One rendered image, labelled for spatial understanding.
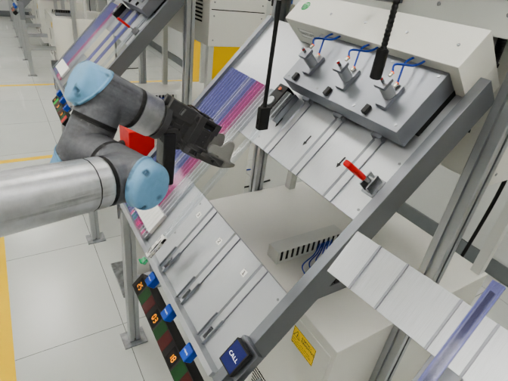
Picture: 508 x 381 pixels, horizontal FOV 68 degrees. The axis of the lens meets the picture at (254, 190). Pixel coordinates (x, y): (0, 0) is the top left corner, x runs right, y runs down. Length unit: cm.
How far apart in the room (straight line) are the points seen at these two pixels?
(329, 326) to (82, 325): 113
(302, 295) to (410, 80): 43
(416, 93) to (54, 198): 59
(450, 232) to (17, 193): 78
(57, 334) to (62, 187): 134
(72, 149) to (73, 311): 129
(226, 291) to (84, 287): 125
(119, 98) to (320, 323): 70
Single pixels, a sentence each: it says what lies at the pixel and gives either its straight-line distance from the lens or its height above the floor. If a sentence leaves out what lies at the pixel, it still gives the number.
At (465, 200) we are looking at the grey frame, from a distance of 87.
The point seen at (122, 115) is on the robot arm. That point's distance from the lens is 69.
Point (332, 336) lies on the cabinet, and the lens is 100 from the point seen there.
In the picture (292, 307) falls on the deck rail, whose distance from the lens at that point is 71.
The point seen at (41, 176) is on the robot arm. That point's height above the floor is 112.
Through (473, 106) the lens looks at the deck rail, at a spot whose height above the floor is 120.
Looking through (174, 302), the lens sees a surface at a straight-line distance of 86.
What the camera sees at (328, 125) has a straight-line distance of 85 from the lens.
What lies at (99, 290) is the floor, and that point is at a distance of 195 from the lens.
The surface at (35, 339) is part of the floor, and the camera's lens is 183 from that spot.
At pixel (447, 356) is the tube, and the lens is 49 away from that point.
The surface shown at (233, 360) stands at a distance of 70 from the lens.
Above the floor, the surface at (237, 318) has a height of 78.
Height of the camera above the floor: 136
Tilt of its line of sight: 30 degrees down
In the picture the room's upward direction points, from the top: 8 degrees clockwise
